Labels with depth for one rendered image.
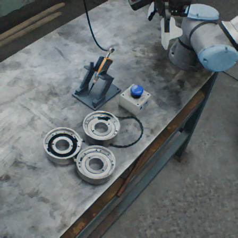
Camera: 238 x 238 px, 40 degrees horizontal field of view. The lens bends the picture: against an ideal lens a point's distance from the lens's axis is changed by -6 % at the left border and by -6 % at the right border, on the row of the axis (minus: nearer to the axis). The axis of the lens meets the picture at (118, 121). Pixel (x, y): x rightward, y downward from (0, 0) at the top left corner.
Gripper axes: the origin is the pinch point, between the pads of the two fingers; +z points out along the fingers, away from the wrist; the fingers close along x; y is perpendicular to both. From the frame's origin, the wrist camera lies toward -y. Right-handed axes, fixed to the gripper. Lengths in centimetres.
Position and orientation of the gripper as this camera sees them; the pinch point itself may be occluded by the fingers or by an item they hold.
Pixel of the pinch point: (154, 34)
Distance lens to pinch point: 101.1
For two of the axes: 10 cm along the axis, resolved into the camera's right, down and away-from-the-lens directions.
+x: -2.3, -7.6, 6.1
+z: -0.9, 6.4, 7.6
